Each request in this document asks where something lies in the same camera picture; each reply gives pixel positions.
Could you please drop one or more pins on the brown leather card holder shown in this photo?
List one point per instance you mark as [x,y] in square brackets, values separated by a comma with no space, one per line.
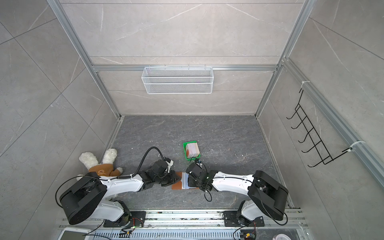
[183,183]

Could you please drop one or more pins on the black wire hook rack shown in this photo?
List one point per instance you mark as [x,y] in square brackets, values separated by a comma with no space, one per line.
[313,136]

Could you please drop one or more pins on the stack of cards in bin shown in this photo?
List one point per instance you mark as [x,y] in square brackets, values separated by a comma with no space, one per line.
[192,150]

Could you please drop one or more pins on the green plastic card bin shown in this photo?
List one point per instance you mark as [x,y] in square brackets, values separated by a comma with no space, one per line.
[184,145]

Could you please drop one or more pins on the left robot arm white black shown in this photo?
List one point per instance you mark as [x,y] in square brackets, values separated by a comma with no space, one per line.
[92,196]

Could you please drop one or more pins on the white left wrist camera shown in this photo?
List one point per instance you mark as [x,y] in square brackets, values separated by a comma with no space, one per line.
[169,164]

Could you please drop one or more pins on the aluminium front rail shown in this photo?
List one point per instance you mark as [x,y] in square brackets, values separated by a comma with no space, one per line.
[212,218]

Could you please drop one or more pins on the white teddy bear brown shirt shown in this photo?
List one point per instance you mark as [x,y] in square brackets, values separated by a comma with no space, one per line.
[106,167]

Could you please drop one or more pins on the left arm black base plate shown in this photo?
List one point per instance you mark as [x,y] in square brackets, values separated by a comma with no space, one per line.
[133,219]

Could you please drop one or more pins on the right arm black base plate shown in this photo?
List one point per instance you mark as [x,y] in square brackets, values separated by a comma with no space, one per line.
[235,219]

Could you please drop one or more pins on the white wire mesh basket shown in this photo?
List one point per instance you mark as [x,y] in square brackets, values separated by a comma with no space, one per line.
[178,80]

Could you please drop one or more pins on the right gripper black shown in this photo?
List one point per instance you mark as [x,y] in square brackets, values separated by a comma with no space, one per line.
[190,183]

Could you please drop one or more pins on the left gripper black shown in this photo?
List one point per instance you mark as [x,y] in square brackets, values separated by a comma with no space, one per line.
[174,175]

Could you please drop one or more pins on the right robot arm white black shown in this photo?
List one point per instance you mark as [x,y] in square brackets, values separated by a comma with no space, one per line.
[267,197]

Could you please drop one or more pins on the white tablet device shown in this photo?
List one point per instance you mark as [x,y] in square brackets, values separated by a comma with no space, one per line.
[70,233]

